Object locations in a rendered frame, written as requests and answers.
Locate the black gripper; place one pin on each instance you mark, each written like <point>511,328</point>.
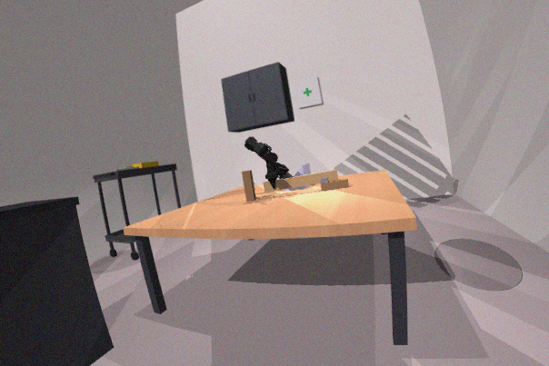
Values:
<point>271,175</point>

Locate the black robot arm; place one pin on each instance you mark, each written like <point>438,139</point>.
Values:
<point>262,149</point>

